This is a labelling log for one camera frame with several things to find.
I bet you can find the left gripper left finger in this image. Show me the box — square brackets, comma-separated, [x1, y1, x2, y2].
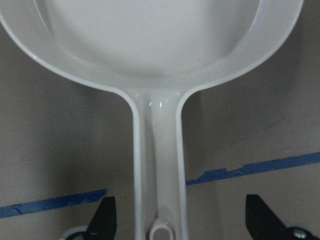
[84, 196, 117, 240]

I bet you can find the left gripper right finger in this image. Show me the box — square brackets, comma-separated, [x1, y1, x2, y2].
[245, 194, 319, 240]

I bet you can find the white plastic dustpan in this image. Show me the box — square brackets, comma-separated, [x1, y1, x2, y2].
[0, 0, 303, 240]

